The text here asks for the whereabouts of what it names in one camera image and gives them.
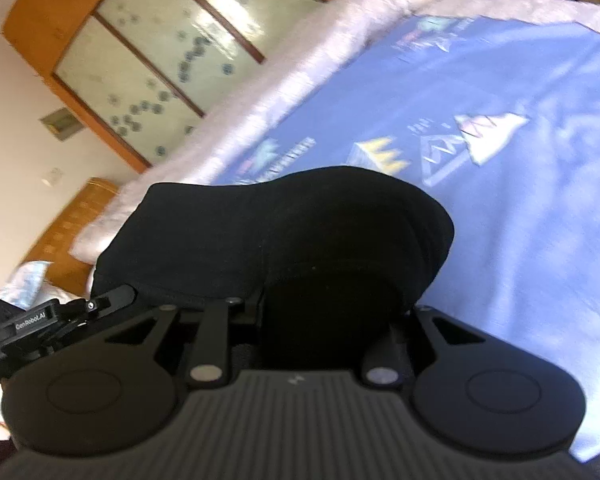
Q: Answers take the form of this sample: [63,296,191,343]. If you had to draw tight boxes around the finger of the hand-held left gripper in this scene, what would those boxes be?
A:
[45,284,137,349]

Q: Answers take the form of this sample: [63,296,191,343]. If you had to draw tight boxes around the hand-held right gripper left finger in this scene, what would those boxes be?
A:
[105,297,244,389]

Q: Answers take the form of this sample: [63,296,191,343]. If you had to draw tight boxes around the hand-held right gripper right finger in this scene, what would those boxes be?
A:
[359,305,487,387]

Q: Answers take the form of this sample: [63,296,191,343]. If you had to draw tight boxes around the black pants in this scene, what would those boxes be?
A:
[85,165,455,372]

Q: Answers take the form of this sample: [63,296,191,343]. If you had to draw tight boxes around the light patterned cloth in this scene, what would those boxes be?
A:
[0,260,52,313]

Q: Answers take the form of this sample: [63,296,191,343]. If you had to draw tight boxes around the wooden bedside cabinet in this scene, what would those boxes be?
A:
[24,177,122,306]

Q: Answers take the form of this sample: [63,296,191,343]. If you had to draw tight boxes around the blue printed blanket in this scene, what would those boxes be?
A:
[210,10,600,466]

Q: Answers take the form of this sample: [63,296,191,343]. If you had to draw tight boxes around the wooden wardrobe with glass doors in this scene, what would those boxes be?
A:
[2,0,332,175]

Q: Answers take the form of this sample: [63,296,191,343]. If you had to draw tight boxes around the grey wall panel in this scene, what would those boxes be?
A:
[39,107,87,141]

